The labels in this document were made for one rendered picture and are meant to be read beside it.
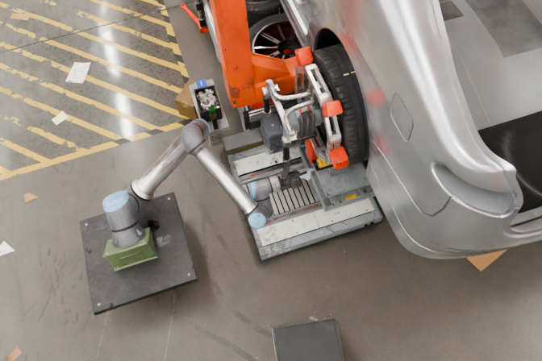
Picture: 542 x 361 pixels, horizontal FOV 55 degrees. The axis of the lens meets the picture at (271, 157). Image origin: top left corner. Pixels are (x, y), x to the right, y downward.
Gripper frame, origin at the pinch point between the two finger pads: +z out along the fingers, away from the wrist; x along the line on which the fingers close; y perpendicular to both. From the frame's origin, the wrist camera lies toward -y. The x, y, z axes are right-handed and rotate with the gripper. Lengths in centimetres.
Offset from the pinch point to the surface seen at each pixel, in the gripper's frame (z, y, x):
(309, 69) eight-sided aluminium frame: 8, -55, 15
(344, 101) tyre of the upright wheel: 17, -36, 33
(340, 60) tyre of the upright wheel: 24, -56, 21
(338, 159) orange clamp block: 8.9, -7.6, 27.0
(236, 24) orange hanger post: -20, -86, -2
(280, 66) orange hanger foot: 5, -57, -43
